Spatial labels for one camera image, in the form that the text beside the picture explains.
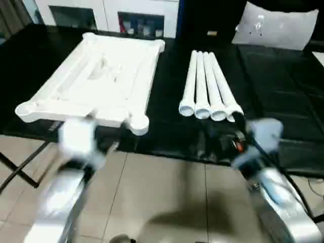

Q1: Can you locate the brown curtain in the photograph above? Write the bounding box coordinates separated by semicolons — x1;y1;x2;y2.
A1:
0;0;38;32

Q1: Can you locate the white plastic table top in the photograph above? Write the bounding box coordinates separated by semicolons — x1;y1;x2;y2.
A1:
14;32;166;137

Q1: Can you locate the black work mat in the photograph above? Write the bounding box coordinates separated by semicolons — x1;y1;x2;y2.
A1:
0;24;324;178

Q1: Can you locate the white glass-door cabinet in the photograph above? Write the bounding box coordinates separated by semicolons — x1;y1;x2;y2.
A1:
37;0;181;39

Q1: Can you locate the white plastic table leg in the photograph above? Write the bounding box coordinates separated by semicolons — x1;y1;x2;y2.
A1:
194;50;212;120
208;51;245;124
202;51;229;122
178;50;197;117

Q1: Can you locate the grey printed cushion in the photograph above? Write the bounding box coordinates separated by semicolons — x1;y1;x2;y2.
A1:
231;1;320;51

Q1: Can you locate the dark left robot foot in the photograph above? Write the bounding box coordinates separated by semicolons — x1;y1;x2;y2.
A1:
111;234;135;243

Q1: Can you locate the black folding stand frame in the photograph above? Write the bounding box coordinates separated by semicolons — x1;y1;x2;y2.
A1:
0;140;55;189

